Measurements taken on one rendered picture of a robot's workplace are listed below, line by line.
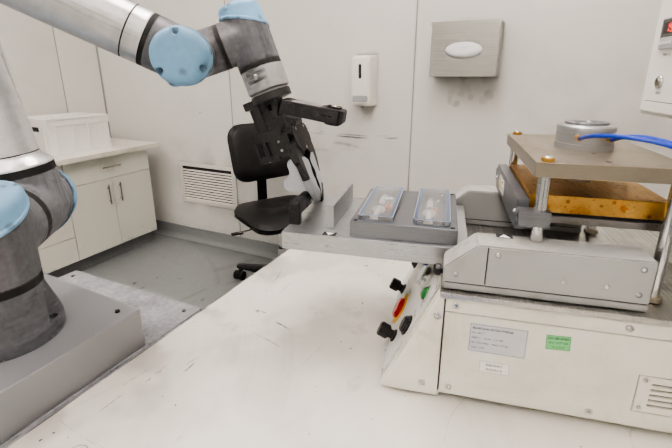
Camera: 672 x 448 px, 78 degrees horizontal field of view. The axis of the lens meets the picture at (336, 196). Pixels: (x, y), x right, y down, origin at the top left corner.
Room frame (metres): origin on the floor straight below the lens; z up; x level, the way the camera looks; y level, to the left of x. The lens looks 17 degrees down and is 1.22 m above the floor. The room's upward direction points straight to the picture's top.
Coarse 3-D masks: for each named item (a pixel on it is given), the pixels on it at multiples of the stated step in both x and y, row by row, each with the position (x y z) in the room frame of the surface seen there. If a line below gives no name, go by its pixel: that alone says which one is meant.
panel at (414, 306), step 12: (420, 264) 0.75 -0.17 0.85; (432, 264) 0.65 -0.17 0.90; (408, 276) 0.81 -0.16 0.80; (432, 276) 0.60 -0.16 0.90; (408, 288) 0.73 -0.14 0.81; (432, 288) 0.56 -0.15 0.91; (408, 300) 0.67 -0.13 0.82; (420, 300) 0.58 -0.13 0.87; (408, 312) 0.62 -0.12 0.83; (420, 312) 0.54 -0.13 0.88; (396, 324) 0.65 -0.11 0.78; (408, 324) 0.56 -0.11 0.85; (396, 336) 0.60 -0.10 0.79; (396, 348) 0.55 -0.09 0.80; (384, 360) 0.58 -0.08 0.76
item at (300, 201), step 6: (306, 192) 0.72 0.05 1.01; (300, 198) 0.69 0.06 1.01; (306, 198) 0.70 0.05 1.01; (312, 198) 0.73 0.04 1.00; (294, 204) 0.66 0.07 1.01; (300, 204) 0.67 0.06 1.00; (306, 204) 0.70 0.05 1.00; (294, 210) 0.66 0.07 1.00; (300, 210) 0.67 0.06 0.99; (294, 216) 0.66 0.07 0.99; (300, 216) 0.67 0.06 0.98; (294, 222) 0.66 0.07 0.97; (300, 222) 0.67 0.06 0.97
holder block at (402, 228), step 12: (408, 192) 0.78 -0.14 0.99; (408, 204) 0.70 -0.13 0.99; (396, 216) 0.64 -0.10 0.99; (408, 216) 0.64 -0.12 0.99; (456, 216) 0.64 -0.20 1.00; (360, 228) 0.61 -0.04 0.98; (372, 228) 0.61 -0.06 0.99; (384, 228) 0.60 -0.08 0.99; (396, 228) 0.60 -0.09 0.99; (408, 228) 0.59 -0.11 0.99; (420, 228) 0.59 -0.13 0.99; (432, 228) 0.58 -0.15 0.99; (444, 228) 0.58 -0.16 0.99; (456, 228) 0.58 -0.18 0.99; (408, 240) 0.59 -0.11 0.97; (420, 240) 0.59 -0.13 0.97; (432, 240) 0.58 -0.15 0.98; (444, 240) 0.58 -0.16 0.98; (456, 240) 0.57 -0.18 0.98
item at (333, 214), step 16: (352, 192) 0.79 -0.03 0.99; (320, 208) 0.75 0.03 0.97; (336, 208) 0.66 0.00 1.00; (352, 208) 0.75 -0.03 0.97; (304, 224) 0.67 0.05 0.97; (320, 224) 0.67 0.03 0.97; (336, 224) 0.67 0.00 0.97; (464, 224) 0.67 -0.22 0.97; (288, 240) 0.63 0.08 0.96; (304, 240) 0.62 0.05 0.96; (320, 240) 0.62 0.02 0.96; (336, 240) 0.61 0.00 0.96; (352, 240) 0.60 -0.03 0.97; (368, 240) 0.60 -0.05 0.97; (384, 240) 0.59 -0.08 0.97; (400, 240) 0.59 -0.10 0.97; (368, 256) 0.60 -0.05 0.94; (384, 256) 0.59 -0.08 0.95; (400, 256) 0.58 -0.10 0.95; (416, 256) 0.58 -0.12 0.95; (432, 256) 0.57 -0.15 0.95
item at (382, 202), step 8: (376, 192) 0.74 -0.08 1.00; (384, 192) 0.74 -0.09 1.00; (392, 192) 0.74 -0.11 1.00; (400, 192) 0.74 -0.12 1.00; (368, 200) 0.69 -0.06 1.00; (376, 200) 0.69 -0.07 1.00; (384, 200) 0.69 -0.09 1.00; (392, 200) 0.69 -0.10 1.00; (368, 208) 0.65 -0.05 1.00; (376, 208) 0.65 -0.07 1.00; (384, 208) 0.65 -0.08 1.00; (392, 208) 0.65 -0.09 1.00; (384, 216) 0.61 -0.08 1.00
